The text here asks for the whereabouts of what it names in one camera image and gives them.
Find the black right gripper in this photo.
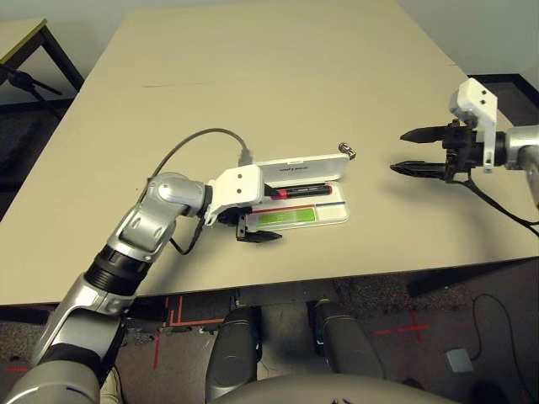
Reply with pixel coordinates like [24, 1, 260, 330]
[389, 120, 485, 184]

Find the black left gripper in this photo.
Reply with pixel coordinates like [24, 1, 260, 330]
[216, 188, 284, 244]

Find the green and white eraser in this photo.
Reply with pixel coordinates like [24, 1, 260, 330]
[256, 206, 318, 226]

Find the red and black marker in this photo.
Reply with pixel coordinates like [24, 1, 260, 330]
[273, 183, 334, 200]

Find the white plastic pencil case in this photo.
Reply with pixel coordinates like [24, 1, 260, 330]
[246, 151, 351, 228]

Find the black table foot beam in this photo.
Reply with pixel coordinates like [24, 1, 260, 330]
[406, 258, 539, 298]

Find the grey robot left leg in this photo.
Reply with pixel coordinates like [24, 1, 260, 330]
[208, 306, 262, 401]

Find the grey robot leg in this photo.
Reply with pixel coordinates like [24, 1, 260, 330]
[208, 306, 262, 401]
[309, 299, 387, 380]

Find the grey robot right leg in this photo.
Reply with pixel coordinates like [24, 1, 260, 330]
[309, 299, 387, 380]

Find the grey robot torso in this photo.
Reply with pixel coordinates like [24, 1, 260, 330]
[205, 373, 456, 404]

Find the grey square floor pedal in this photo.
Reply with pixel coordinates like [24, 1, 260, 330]
[445, 348, 476, 374]

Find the white bystander shoe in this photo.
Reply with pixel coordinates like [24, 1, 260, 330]
[99, 369, 123, 404]

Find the black tripod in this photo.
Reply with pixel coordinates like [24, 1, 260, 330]
[0, 62, 64, 121]

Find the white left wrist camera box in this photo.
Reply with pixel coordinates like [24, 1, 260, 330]
[205, 163, 269, 228]

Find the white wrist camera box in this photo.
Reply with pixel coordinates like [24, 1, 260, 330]
[205, 163, 269, 228]
[448, 77, 499, 174]

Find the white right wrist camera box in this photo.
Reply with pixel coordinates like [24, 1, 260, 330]
[448, 77, 499, 174]

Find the thin black floor cable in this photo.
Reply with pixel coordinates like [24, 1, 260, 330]
[471, 293, 513, 361]

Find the beige side table black frame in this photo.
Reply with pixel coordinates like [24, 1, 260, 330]
[0, 17, 85, 106]

